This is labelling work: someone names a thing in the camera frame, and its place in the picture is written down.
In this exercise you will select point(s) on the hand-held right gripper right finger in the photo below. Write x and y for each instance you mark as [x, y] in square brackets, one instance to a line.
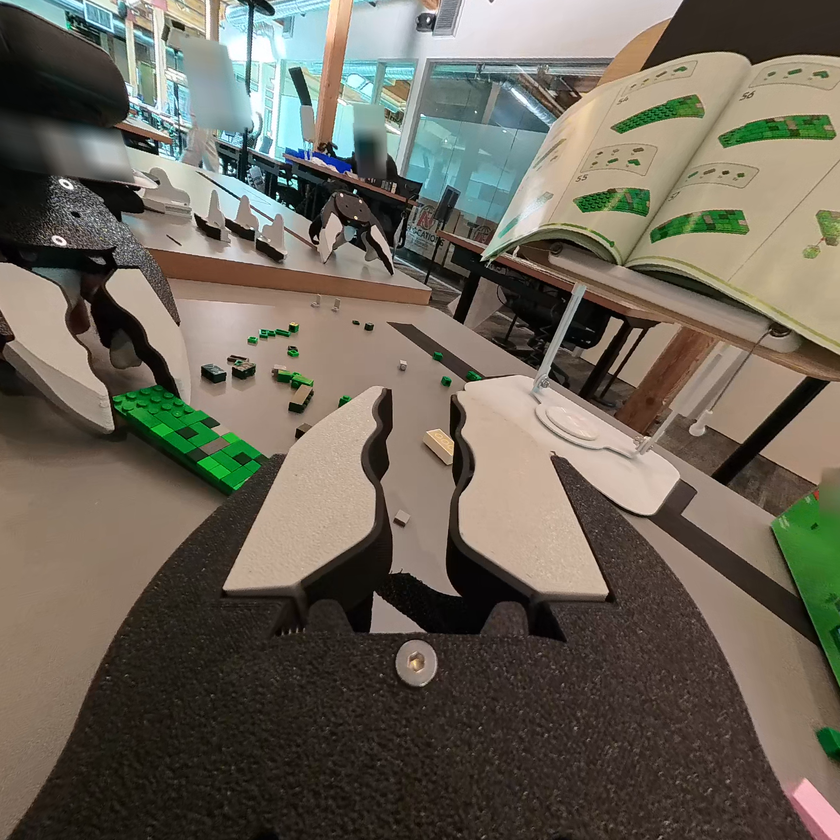
[518, 525]

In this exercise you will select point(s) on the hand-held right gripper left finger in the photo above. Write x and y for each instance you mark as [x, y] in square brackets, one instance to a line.
[308, 518]

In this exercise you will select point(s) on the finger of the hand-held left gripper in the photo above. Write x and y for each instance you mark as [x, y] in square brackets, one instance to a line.
[46, 341]
[154, 321]

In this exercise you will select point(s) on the green brick plate assembly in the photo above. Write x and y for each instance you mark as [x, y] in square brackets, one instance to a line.
[197, 439]

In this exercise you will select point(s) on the wooden-top background desk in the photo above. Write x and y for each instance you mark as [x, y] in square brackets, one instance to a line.
[512, 260]

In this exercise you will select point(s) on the white plate with metal clamp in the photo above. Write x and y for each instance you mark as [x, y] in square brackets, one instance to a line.
[164, 190]

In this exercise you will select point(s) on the tan rectangular brick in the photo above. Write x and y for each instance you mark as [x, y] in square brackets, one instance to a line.
[438, 445]

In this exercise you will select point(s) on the white book stand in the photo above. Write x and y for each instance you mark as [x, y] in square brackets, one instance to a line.
[499, 407]

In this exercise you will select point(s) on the scattered green toy bricks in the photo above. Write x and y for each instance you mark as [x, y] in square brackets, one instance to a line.
[302, 380]

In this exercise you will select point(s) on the wood-edged grey table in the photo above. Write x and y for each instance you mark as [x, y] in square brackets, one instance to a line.
[328, 272]

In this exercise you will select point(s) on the black tape strip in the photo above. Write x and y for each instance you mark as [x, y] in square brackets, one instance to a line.
[420, 341]

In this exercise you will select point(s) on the black office chair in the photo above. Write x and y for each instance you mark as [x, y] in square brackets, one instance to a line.
[544, 315]

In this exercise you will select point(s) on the spare hand-held gripper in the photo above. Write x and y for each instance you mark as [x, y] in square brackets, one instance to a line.
[348, 223]

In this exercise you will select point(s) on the blue storage bin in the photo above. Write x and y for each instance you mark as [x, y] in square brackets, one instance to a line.
[328, 159]

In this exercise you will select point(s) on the printed banner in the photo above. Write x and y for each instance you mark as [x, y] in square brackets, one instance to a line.
[423, 229]

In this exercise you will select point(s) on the green toy box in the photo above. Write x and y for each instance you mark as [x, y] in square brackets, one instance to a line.
[814, 577]

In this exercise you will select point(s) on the wooden pillar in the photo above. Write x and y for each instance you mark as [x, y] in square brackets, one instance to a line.
[333, 65]

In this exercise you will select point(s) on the lone dark green brick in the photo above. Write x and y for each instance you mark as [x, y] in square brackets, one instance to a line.
[830, 743]

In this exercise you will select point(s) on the brick instruction booklet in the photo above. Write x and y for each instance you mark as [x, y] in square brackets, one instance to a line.
[689, 164]

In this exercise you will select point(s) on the pink block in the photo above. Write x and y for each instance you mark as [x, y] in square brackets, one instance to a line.
[817, 810]

